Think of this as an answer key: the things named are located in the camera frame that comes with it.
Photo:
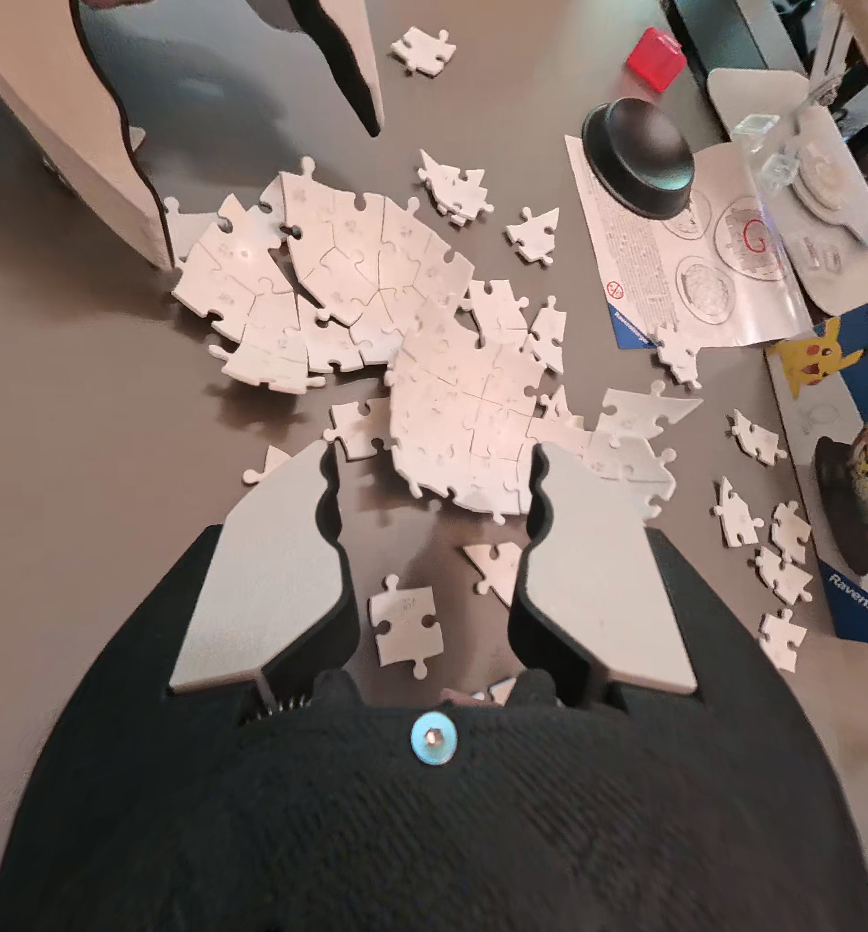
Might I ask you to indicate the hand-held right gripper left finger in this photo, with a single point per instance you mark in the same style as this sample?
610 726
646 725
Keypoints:
274 582

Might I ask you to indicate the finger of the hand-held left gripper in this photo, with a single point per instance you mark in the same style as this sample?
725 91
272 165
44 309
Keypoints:
33 73
362 65

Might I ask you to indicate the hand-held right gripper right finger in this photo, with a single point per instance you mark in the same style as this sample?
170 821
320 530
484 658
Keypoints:
601 582

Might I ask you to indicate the large bowl-shaped puzzle section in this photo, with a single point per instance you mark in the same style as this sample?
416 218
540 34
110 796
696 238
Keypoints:
470 408

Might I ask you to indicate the loose white puzzle pieces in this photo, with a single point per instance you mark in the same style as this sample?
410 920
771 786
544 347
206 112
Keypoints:
405 626

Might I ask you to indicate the curved white puzzle section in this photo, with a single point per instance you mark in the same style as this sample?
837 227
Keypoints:
376 247

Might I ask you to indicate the flat white puzzle section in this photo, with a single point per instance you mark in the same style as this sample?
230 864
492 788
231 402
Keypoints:
259 342

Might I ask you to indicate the black round puzzle stand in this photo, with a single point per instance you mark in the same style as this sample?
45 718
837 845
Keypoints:
638 153

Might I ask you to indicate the blue puzzle ball box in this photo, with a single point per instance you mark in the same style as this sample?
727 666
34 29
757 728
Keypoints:
863 408

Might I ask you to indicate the red plastic box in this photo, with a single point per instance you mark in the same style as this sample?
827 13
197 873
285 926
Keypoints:
656 58

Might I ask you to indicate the white instruction sheet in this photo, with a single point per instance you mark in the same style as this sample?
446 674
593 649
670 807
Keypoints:
645 255

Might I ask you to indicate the white cardboard sheet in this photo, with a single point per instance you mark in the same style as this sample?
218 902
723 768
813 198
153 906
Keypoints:
754 91

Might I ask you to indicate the clear plastic bag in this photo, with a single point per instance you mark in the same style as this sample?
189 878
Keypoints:
758 127

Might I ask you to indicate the white plastic disc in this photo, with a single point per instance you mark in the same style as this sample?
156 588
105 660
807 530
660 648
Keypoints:
834 182

